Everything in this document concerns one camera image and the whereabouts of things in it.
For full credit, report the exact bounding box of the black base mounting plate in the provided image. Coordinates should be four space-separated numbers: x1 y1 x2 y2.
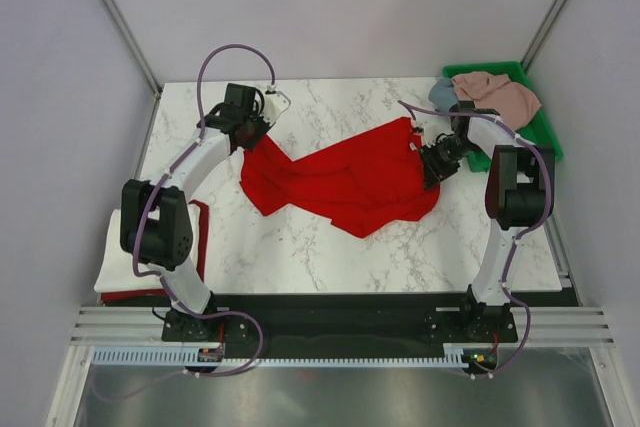
160 291 516 346

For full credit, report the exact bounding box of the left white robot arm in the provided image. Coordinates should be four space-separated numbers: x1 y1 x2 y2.
119 83 290 342

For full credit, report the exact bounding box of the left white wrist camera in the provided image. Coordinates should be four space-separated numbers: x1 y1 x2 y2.
262 91 291 126

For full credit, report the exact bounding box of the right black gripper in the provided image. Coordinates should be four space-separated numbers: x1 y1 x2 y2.
417 137 478 191

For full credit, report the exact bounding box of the aluminium frame rail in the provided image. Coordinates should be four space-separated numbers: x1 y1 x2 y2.
71 307 613 347

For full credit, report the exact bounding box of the grey slotted cable duct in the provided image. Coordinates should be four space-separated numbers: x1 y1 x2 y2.
92 342 496 367

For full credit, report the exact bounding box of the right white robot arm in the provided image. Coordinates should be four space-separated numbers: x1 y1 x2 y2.
420 101 555 343

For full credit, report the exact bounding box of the light blue t-shirt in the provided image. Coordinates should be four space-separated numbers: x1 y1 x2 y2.
428 77 459 112

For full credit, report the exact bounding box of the left aluminium corner post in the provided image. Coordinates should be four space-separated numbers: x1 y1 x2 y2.
99 0 162 99

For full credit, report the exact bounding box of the pink t-shirt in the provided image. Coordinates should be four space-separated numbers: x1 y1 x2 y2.
452 71 541 131

